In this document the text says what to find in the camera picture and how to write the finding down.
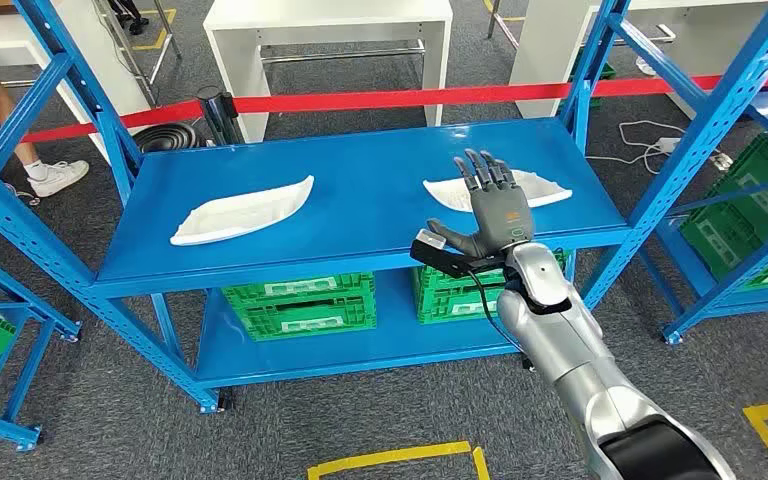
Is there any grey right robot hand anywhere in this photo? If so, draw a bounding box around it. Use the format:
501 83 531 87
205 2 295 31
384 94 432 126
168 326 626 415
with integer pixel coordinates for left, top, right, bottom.
426 148 536 261

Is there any white curved plastic part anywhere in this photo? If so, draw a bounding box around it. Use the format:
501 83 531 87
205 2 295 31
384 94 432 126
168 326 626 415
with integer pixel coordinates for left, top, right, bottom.
169 174 316 248
422 168 574 215

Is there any red barrier tape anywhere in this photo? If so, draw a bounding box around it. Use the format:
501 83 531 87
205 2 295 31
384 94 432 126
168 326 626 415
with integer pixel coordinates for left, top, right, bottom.
0 68 768 154

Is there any white table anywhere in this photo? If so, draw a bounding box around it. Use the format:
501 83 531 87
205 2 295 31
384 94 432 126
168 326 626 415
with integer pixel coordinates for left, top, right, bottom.
508 0 768 121
0 0 155 164
203 0 455 145

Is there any black ribbed round base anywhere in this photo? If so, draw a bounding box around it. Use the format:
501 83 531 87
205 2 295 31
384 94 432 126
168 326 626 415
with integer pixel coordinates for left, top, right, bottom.
130 121 208 155

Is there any person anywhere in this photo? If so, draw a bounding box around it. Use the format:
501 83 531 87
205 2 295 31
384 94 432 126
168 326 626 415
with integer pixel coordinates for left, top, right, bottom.
0 78 91 200

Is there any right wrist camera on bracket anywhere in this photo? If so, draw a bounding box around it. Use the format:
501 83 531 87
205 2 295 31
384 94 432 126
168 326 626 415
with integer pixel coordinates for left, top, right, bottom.
409 227 518 280

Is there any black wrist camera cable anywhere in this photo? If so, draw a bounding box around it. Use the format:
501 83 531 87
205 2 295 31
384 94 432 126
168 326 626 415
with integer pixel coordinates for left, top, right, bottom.
466 268 528 356

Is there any white power cable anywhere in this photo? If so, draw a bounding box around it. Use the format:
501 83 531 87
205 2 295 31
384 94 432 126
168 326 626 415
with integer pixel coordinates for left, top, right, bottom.
585 119 735 177

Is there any black stanchion post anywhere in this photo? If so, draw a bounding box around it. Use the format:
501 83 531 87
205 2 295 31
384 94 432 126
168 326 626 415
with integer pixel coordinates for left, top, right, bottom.
196 84 245 148

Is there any steel leg frame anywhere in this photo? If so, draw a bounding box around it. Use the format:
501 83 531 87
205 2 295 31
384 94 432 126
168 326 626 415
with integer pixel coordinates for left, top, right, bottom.
92 0 184 109

